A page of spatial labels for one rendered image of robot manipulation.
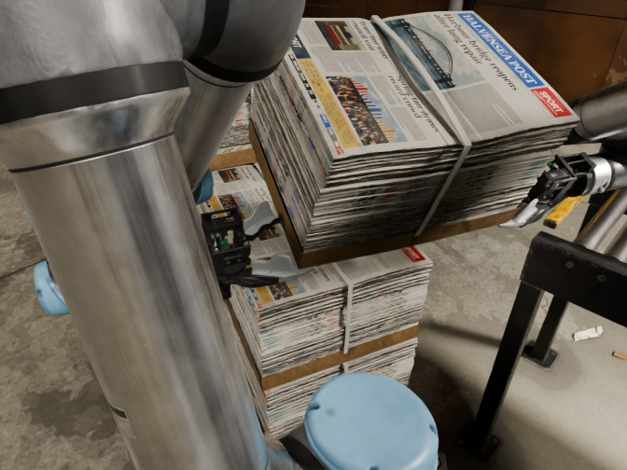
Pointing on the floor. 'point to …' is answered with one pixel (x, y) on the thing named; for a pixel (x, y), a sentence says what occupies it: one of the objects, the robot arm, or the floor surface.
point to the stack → (315, 309)
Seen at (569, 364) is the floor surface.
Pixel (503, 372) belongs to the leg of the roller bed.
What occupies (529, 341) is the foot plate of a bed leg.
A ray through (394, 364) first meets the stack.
